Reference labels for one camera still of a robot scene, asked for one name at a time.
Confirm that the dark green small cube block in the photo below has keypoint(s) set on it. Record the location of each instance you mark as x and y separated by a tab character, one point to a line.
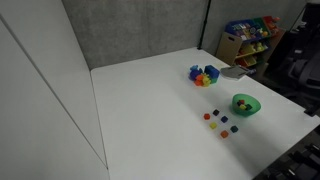
234	129

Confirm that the blue small cube block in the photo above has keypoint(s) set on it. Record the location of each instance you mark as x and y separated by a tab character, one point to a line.
224	119

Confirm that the red storage bin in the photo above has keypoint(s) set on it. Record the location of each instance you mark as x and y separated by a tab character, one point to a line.
268	20

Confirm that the black office chair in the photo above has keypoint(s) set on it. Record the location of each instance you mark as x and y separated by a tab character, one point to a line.
305	66

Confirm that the dark purple small cube block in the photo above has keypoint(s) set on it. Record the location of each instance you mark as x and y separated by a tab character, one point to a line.
216	112

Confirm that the wooden toy shelf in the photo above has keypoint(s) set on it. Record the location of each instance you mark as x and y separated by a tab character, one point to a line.
230	45

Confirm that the grey folded cloth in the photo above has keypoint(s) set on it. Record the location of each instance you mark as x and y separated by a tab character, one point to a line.
235	72

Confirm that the large blue toy block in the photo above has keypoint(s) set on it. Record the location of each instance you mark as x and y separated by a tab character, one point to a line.
212	71

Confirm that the orange small cube block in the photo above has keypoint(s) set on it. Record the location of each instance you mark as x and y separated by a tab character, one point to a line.
224	134

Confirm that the green storage bin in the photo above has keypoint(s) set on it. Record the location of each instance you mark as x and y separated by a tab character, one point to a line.
260	22

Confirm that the green toy piece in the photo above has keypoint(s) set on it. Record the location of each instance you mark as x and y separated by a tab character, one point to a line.
214	80

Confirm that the blue storage bin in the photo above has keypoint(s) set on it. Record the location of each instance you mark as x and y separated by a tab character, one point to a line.
240	28

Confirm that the yellow toy piece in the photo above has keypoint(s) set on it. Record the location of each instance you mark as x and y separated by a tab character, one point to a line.
206	80

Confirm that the black equipment frame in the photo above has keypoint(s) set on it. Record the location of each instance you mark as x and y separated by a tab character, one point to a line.
296	160

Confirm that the yellow storage bin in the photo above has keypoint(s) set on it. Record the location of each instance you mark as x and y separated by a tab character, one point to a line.
248	50

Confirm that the orange toy piece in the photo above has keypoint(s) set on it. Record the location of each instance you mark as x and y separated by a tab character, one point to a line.
199	80

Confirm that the green translucent plastic bowl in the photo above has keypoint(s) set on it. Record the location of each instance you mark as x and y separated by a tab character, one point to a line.
253	108

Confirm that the red-orange small cube block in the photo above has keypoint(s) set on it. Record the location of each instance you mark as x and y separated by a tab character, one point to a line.
207	116

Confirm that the yellow small cube block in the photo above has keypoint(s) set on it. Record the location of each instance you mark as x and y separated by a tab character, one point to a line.
213	125

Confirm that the dark block inside bowl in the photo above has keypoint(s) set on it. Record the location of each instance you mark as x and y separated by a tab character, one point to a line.
248	107

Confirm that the black vertical pole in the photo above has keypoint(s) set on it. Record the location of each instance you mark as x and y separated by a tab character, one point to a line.
204	24

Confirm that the purple-blue plastic toy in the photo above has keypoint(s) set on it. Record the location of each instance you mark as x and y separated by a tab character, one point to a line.
194	72

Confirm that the yellow block inside bowl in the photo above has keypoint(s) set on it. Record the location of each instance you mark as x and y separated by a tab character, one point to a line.
242	107

